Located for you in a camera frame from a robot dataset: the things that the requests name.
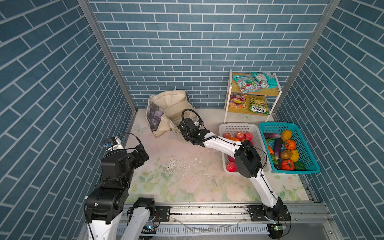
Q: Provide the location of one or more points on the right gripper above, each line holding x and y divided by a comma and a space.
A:
180, 126

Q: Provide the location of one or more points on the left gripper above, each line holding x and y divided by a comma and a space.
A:
139, 160

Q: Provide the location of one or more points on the beige canvas grocery bag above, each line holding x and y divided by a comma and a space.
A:
164, 111

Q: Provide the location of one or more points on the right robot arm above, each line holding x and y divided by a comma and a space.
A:
247, 160

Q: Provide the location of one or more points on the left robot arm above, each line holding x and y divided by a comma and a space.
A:
104, 206

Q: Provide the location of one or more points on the red yellow snack bag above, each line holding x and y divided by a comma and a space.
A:
238, 101

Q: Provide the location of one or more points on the green Fox's candy bag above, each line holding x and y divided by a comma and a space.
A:
259, 106

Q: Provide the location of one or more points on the teal snack bag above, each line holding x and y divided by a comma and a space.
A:
266, 80

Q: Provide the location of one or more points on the white plastic basket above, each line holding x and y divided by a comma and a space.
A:
234, 128

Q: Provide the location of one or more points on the red apple top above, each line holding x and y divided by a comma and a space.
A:
240, 136

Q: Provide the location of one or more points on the red apple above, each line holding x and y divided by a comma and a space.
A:
231, 167
240, 136

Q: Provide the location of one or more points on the red apple bottom left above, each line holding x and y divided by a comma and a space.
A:
231, 167

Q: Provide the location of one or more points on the white wooden shelf rack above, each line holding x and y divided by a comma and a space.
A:
265, 94

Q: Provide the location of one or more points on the orange carrot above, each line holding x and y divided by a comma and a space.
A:
271, 151

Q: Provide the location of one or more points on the purple eggplant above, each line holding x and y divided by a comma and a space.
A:
278, 143

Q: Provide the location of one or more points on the yellow mango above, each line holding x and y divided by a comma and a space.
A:
286, 135

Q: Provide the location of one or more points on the brown potato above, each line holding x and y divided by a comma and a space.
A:
286, 155

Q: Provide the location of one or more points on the orange pumpkin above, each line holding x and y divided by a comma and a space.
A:
290, 145

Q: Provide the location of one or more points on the red tomato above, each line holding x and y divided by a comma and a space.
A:
287, 165

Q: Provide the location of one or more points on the yellow bell pepper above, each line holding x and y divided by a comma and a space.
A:
295, 156

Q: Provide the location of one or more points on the green bell pepper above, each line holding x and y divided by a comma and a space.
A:
299, 166

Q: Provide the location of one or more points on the teal plastic basket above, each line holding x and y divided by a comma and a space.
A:
306, 155

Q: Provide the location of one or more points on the aluminium rail base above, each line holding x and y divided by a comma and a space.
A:
235, 221

